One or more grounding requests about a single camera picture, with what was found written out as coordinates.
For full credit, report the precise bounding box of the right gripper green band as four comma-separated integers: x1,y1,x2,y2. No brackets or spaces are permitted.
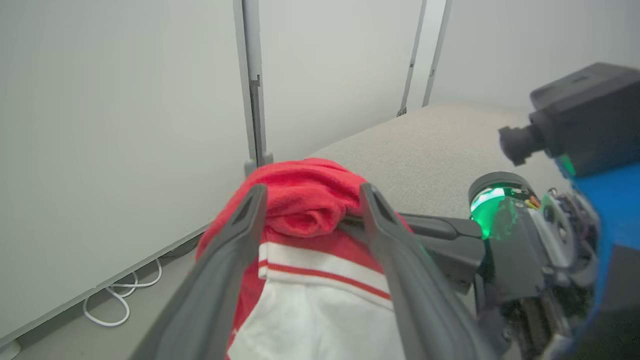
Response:
398,171,602,360

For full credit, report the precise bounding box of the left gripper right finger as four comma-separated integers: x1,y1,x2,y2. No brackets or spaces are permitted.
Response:
359,182,496,360

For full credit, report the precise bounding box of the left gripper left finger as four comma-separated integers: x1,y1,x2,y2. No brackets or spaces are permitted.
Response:
129,183,269,360

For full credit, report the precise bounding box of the red and white garment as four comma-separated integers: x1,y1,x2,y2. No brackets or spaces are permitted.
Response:
195,158,416,360

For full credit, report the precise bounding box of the grey fabric sofa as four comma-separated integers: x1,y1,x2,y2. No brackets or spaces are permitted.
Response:
307,103,576,301

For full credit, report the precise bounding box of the wide white partition panel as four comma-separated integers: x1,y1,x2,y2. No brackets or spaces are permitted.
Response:
0,0,261,351

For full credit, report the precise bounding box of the white partition beside sofa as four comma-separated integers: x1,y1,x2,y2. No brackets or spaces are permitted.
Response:
242,0,428,177

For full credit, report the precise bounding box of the white partition behind sofa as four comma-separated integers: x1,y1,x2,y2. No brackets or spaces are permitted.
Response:
422,0,640,112

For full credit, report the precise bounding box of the looped white cable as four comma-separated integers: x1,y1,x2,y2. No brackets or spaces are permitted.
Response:
82,257,164,328

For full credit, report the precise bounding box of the blue right camera mount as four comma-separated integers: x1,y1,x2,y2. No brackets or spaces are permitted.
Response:
555,155,640,360

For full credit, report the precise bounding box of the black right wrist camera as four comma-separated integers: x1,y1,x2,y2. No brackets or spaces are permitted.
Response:
498,62,640,177

